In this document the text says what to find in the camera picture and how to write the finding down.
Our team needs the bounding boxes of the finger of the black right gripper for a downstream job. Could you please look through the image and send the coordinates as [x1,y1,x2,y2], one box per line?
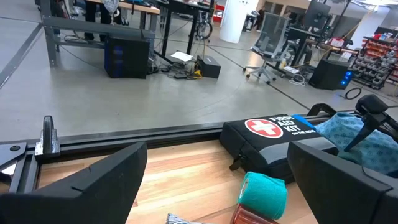
[343,94,389,152]

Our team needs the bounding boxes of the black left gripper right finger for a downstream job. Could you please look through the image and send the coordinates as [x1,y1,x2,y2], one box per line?
[287,141,398,224]

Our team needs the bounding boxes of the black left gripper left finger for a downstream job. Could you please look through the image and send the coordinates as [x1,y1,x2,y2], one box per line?
[0,141,148,224]

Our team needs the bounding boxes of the blue patterned cloth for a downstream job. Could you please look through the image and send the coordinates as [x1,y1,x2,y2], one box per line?
[313,111,398,178]

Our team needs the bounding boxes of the green cube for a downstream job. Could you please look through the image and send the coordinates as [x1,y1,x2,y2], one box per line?
[237,171,289,220]

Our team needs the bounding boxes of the red medicine bottle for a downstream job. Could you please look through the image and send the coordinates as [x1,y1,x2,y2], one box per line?
[229,203,280,224]

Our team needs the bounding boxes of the grey patterned cloth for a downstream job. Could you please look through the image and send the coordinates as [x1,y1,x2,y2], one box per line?
[165,213,215,224]

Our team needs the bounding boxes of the parts bin rack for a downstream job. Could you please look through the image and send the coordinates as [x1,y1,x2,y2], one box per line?
[349,36,398,90]

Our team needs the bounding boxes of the black computer tower blue lights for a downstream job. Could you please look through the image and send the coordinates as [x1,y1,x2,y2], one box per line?
[308,58,354,91]

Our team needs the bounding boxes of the black first aid kit pouch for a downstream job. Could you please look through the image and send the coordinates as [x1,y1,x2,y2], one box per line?
[219,114,340,184]

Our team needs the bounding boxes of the black monitor on desk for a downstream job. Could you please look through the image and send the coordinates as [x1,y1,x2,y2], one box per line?
[303,0,332,30]

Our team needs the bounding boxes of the grey office chair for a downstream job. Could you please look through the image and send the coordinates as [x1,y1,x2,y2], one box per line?
[243,12,290,85]

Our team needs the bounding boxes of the black computer tower blue stripe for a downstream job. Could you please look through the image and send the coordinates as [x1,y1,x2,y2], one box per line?
[104,35,150,79]

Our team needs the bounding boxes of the white round pillar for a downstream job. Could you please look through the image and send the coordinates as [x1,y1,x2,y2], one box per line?
[219,0,259,44]

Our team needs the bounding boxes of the small black box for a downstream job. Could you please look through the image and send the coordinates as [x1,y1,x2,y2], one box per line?
[196,55,222,78]

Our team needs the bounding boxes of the grey metal workbench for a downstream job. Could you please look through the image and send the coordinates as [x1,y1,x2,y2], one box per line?
[39,0,161,68]

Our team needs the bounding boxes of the white paper on floor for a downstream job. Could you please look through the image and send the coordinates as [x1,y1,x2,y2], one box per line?
[170,50,194,62]

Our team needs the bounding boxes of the person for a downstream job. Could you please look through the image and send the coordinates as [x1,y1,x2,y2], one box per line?
[83,0,122,43]

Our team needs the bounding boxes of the black desk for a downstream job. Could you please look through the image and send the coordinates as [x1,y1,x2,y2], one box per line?
[154,0,215,65]

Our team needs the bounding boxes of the black cable coil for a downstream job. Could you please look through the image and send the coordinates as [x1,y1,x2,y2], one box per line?
[343,86,363,100]

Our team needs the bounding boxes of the black frame handle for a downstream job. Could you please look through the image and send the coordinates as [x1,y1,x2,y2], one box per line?
[34,115,60,156]
[306,102,338,118]

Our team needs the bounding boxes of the white cable coil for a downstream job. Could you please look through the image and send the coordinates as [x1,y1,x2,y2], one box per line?
[289,73,307,86]

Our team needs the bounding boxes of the black aluminium table frame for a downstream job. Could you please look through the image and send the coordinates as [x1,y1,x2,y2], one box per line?
[0,108,358,195]

